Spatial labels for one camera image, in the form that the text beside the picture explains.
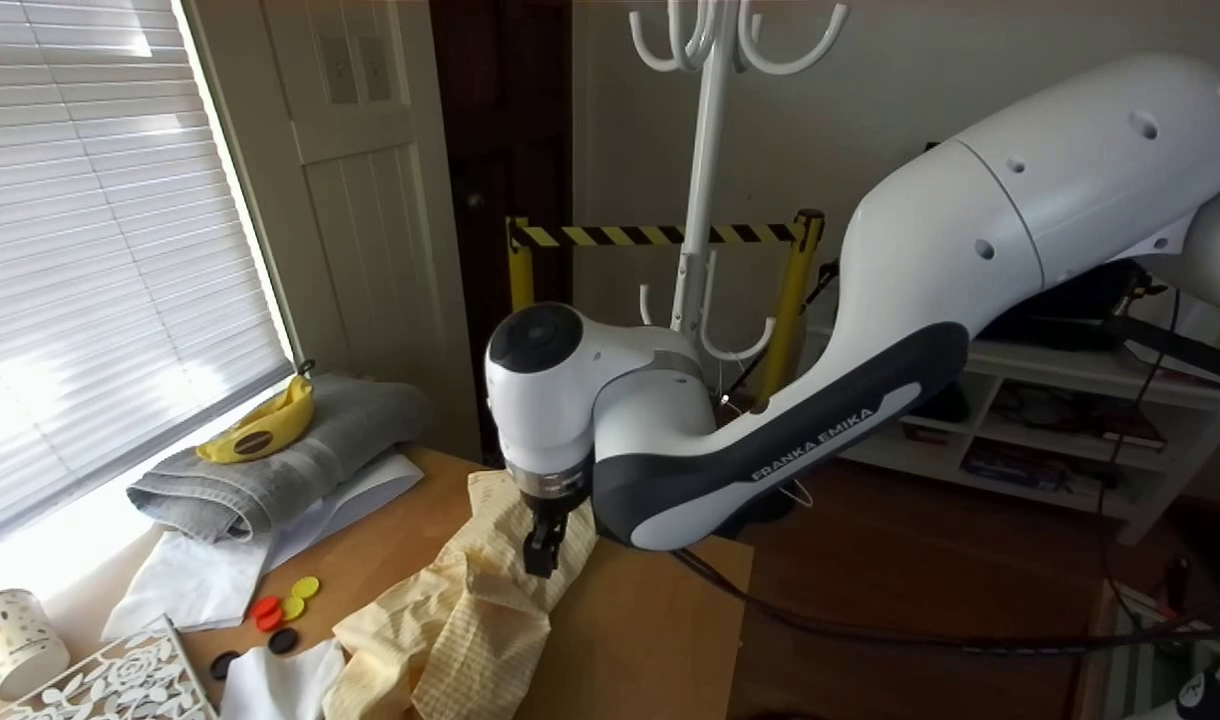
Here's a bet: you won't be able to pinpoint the white dotted cup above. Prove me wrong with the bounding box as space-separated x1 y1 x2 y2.
0 584 70 704

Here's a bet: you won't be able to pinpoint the yellow game token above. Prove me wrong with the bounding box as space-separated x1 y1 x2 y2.
279 572 327 622

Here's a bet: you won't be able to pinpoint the yellow black striped barrier tape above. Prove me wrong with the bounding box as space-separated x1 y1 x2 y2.
509 216 808 257

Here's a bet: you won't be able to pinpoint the white panelled door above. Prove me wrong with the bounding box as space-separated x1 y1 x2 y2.
185 0 488 458

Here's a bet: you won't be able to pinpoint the white window blinds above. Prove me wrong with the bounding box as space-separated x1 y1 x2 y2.
0 0 300 546

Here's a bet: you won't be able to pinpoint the red game token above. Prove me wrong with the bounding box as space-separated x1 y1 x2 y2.
247 592 290 637

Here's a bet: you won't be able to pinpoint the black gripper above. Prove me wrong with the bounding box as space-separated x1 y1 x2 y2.
511 475 593 581

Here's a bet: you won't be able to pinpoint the folded grey towel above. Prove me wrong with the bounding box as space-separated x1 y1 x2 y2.
124 366 430 542

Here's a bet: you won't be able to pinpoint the white lattice box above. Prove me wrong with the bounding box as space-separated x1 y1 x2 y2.
0 613 222 720

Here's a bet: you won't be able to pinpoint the yellow striped towel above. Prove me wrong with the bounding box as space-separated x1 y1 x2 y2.
319 467 602 720

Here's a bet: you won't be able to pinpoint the white coat stand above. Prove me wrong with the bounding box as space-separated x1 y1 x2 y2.
622 0 850 366

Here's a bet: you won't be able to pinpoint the yellow pole with black base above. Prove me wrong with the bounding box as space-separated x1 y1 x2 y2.
757 204 826 403
498 216 542 320

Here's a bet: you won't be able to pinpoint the white cloth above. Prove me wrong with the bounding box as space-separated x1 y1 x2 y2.
94 449 429 643

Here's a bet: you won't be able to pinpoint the yellow banana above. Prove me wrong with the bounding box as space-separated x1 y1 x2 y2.
191 366 323 467

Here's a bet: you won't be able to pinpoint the light wooden table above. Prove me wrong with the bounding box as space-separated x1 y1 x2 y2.
181 445 758 720

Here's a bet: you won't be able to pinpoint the dark brown door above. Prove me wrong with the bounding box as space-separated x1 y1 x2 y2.
429 0 578 473

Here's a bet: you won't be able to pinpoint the small white rag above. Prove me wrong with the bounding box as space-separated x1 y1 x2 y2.
215 637 352 720

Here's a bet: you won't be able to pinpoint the white shelf unit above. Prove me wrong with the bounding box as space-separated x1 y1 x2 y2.
836 334 1220 546

